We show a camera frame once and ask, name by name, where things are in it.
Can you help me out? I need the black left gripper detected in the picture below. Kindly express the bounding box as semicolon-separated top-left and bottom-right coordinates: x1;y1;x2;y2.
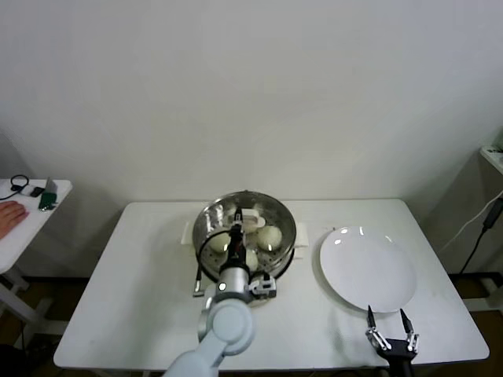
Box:
228;208;248;271

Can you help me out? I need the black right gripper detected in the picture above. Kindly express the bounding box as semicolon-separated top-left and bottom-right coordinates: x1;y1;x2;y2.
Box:
364;305;421;369

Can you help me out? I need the stainless steel steamer basket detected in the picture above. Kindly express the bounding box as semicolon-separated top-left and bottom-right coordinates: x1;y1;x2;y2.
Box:
180;191;310;286

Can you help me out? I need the person's bare hand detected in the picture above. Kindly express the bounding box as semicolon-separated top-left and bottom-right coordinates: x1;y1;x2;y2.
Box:
0;199;31;239

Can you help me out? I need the white round plate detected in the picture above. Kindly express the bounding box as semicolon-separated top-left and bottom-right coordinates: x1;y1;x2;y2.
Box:
318;225;417;314

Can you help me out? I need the white shelf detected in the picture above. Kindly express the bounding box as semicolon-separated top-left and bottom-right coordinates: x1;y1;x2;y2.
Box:
479;145;503;174

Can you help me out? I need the white side table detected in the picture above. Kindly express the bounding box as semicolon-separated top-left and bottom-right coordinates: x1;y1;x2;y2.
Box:
0;178;73;327

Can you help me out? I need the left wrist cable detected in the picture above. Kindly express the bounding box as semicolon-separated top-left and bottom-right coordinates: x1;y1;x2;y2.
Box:
192;230;237;298

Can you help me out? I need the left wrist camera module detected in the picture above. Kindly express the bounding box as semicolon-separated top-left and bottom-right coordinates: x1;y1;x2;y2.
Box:
248;273;279;301

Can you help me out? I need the white power cable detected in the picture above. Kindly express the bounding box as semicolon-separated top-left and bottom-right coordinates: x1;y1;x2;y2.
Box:
437;194;503;253

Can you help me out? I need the black power adapter cable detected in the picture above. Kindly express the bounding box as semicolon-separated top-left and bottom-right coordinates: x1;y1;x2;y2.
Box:
458;202;503;274

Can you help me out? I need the black cable loop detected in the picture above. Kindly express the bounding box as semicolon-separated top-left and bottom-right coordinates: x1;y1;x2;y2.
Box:
0;174;29;199

